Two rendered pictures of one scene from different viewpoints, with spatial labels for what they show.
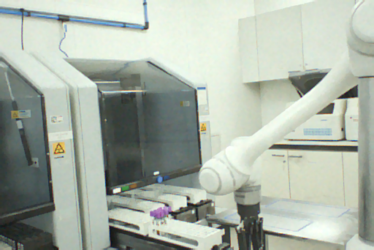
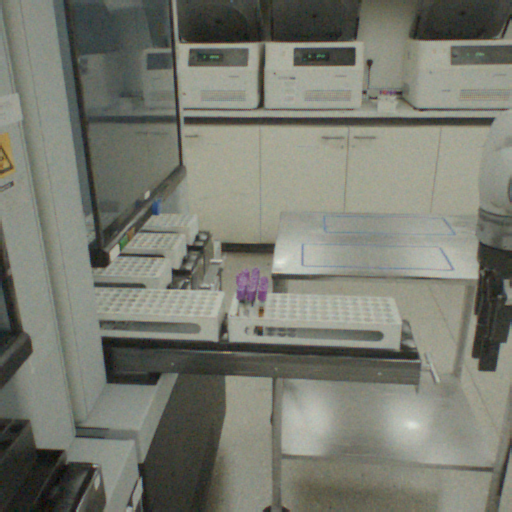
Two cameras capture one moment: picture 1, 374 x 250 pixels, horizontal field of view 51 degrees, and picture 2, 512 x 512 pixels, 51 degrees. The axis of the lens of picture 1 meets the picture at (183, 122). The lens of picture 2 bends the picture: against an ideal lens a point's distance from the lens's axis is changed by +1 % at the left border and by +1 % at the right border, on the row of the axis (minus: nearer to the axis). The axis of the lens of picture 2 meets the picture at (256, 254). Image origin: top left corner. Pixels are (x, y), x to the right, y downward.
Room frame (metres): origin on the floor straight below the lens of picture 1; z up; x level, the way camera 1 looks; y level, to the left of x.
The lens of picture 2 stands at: (0.86, 0.63, 1.32)
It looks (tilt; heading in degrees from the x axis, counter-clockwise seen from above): 23 degrees down; 322
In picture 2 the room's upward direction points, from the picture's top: 1 degrees counter-clockwise
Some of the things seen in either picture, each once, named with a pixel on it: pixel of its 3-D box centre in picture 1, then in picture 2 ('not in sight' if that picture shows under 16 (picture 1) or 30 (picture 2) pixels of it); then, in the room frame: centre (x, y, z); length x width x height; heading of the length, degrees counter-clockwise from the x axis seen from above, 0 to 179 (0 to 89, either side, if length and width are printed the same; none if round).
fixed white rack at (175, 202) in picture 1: (159, 201); (121, 251); (2.00, 0.15, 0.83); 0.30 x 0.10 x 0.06; 46
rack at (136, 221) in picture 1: (131, 221); (142, 315); (1.68, 0.26, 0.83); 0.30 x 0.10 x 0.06; 46
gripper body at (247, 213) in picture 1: (249, 216); (499, 267); (1.25, -0.19, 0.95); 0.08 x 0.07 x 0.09; 136
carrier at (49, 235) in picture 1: (37, 245); (3, 472); (1.42, 0.57, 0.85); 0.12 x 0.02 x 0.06; 137
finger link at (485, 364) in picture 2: not in sight; (489, 353); (1.24, -0.18, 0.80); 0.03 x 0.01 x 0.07; 46
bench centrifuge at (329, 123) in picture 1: (323, 104); (217, 49); (3.74, -1.34, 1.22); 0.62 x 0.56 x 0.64; 134
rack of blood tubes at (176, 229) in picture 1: (183, 235); (312, 322); (1.46, 0.03, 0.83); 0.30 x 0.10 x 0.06; 46
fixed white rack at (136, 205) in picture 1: (136, 208); (98, 278); (1.89, 0.26, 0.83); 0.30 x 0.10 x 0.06; 46
